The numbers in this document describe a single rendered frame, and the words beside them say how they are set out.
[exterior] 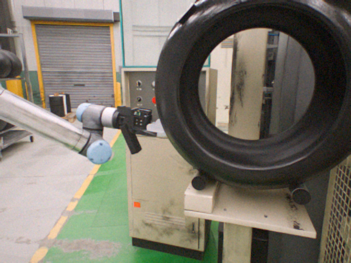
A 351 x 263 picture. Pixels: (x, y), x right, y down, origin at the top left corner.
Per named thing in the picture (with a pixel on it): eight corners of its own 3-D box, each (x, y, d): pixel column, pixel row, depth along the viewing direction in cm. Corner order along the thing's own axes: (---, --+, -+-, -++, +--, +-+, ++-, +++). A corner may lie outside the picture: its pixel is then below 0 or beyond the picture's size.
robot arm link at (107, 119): (101, 129, 85) (113, 125, 92) (112, 131, 84) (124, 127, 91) (101, 108, 83) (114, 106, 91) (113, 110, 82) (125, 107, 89)
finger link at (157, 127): (172, 122, 77) (146, 117, 80) (170, 139, 79) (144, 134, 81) (175, 120, 80) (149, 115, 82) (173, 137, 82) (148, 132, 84)
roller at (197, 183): (211, 143, 105) (220, 148, 104) (207, 152, 106) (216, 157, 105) (194, 174, 72) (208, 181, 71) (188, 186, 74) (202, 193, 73)
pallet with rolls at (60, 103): (51, 116, 742) (48, 91, 725) (79, 115, 760) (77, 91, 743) (38, 123, 627) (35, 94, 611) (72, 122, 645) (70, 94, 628)
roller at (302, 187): (281, 149, 97) (292, 154, 96) (275, 158, 98) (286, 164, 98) (298, 186, 64) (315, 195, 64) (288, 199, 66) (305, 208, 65)
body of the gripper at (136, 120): (146, 112, 78) (113, 106, 81) (143, 137, 81) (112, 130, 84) (154, 109, 86) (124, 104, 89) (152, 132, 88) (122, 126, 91)
